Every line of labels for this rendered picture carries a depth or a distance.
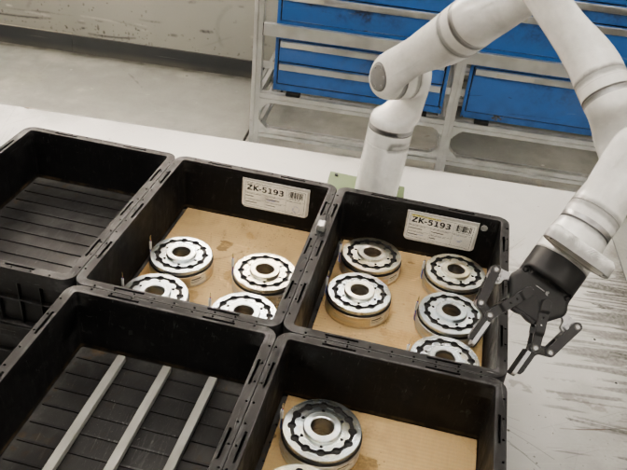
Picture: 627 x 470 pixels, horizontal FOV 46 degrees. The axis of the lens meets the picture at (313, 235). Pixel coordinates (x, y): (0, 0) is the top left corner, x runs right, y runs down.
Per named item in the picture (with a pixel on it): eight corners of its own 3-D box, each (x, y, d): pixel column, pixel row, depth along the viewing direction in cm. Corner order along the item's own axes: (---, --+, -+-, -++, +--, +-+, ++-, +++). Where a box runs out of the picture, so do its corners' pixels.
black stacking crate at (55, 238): (35, 180, 145) (28, 128, 138) (178, 210, 141) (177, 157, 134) (-102, 302, 112) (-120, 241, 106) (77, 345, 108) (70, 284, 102)
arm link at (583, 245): (546, 234, 88) (575, 193, 88) (523, 243, 99) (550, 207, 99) (610, 280, 87) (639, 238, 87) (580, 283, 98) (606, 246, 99)
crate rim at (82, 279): (178, 165, 135) (178, 154, 134) (337, 197, 131) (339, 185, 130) (72, 296, 103) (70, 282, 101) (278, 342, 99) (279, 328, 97)
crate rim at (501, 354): (337, 197, 131) (339, 185, 130) (506, 229, 127) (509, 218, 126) (278, 342, 99) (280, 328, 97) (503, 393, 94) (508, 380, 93)
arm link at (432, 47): (439, -2, 121) (484, -2, 126) (359, 63, 145) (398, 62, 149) (453, 50, 120) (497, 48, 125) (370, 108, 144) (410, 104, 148)
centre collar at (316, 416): (310, 409, 95) (310, 406, 95) (345, 421, 94) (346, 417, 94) (297, 437, 91) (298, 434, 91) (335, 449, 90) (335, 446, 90)
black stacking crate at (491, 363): (332, 241, 136) (339, 188, 130) (493, 274, 132) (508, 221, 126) (275, 392, 104) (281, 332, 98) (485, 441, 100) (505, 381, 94)
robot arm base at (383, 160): (352, 185, 162) (367, 115, 153) (392, 190, 163) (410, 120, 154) (354, 207, 155) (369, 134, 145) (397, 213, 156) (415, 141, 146)
